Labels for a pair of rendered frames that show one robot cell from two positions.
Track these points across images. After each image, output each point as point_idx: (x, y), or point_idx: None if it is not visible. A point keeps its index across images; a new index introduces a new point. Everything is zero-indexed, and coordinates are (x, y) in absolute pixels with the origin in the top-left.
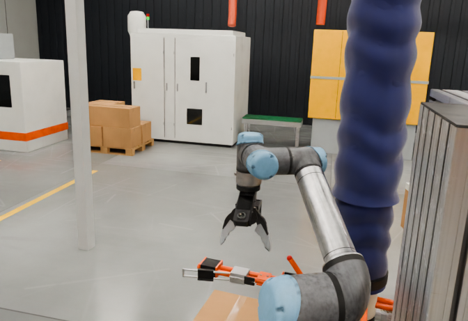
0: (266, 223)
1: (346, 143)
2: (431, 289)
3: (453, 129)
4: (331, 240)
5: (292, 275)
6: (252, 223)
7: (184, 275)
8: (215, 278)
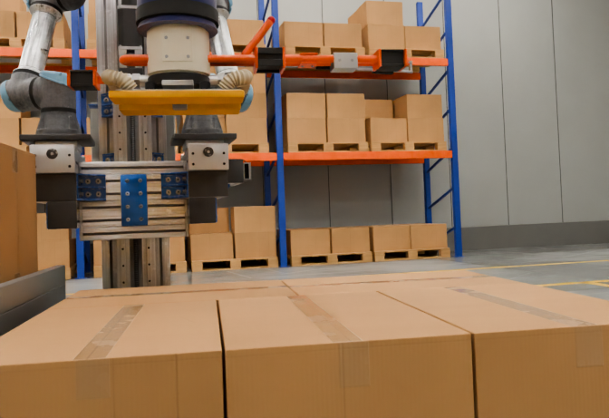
0: None
1: None
2: None
3: None
4: None
5: None
6: None
7: (409, 71)
8: (370, 68)
